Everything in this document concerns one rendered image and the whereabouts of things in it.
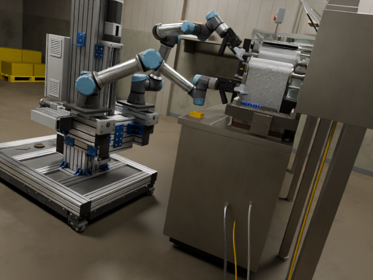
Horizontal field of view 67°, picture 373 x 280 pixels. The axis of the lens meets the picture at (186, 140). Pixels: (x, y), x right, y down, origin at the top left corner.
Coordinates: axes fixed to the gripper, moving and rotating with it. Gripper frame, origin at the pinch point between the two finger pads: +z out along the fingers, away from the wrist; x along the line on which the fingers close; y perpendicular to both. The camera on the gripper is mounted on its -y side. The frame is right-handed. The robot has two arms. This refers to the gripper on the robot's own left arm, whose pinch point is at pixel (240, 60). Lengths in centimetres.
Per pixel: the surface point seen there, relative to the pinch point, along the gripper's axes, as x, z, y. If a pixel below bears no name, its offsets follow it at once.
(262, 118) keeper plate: -27.5, 36.9, -6.1
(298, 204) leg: 7, 98, -27
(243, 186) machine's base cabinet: -32, 62, -36
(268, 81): -5.8, 21.9, 5.7
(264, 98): -5.8, 28.2, -1.6
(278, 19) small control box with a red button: 52, -14, 33
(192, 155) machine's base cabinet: -31, 31, -51
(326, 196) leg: -83, 69, 6
